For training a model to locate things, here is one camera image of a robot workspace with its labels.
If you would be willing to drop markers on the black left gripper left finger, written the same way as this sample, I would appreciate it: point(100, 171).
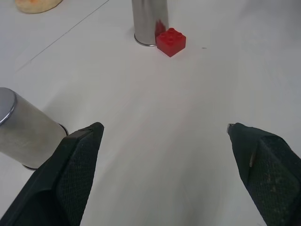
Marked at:
point(70, 179)

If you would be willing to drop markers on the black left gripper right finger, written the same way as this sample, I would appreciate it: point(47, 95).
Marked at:
point(270, 174)

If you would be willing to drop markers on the steel cylinder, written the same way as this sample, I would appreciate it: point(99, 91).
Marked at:
point(149, 18)
point(26, 131)

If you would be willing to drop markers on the red toy building brick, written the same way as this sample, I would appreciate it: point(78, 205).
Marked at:
point(171, 42)

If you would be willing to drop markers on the yellow orange bread roll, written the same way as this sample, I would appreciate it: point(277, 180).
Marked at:
point(35, 5)

